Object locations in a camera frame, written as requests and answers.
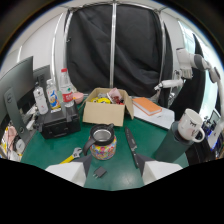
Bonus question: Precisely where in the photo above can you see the silver metal frame pole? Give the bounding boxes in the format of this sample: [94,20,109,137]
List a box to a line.
[109,1,118,89]

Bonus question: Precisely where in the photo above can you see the white bottle with dark label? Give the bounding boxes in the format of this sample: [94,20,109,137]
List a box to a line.
[32,82,49,116]

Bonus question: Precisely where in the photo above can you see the yellow adjustable wrench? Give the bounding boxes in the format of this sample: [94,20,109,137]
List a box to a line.
[59,146,83,165]

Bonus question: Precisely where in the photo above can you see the black computer monitor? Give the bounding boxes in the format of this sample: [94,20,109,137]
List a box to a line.
[0,55,35,145]

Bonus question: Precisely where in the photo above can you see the white mug with eyelash print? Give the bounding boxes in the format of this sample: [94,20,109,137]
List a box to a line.
[177,108,206,144]

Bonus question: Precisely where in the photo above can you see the red label water bottle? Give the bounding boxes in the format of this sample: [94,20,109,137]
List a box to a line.
[59,68,75,108]

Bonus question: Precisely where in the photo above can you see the open cardboard box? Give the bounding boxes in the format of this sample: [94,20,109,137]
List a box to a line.
[82,87,135,128]

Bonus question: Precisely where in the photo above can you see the colourful speckled kettle black lid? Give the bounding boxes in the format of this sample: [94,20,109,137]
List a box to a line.
[82,123,118,161]

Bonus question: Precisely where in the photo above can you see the small black power adapter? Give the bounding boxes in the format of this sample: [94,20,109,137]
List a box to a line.
[92,166,108,180]

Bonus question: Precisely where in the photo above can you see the pink packet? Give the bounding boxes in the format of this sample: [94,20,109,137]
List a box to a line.
[107,87,124,105]

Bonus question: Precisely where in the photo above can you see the black curtain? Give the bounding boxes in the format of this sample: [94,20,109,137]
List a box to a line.
[65,3,174,108]

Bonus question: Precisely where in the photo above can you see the orange book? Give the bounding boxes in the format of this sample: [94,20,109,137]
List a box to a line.
[132,96,163,117]

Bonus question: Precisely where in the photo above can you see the yellow label drink bottle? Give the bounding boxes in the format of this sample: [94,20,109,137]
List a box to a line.
[45,78,62,111]

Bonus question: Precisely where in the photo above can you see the black equipment box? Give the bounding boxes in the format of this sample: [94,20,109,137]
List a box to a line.
[35,103,82,140]

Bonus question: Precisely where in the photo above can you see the white paper sheets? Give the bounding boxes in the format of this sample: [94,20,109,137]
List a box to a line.
[132,102,176,130]

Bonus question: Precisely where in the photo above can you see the black kitchen knife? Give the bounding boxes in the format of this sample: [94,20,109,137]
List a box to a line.
[124,126,140,169]

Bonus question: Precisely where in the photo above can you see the yellow toy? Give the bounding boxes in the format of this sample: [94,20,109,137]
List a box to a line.
[90,96,112,105]

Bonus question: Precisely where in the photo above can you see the pink bowl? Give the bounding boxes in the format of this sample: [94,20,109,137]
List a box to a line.
[72,91,85,105]

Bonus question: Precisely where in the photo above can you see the dark green cylinder stand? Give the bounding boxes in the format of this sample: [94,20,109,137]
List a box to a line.
[152,120,194,164]

